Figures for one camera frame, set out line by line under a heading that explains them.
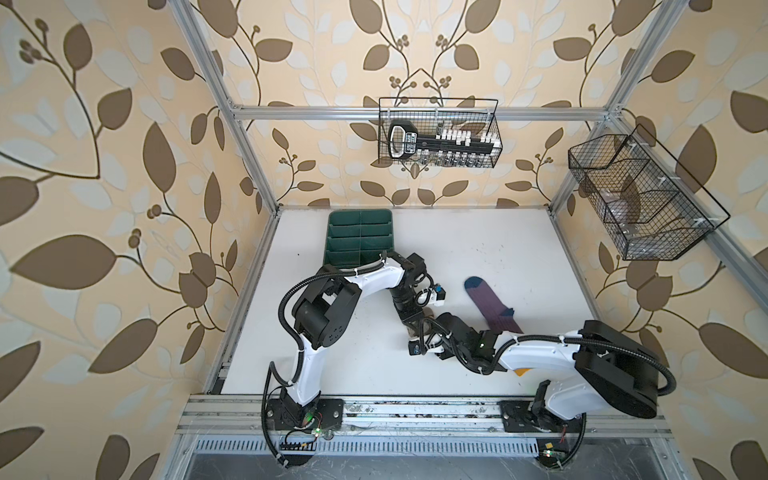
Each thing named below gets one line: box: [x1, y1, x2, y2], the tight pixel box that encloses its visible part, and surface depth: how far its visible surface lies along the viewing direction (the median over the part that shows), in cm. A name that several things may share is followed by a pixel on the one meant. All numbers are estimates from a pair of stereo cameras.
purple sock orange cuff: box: [464, 276, 523, 333], surface depth 96 cm
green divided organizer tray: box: [324, 209, 394, 269], surface depth 107 cm
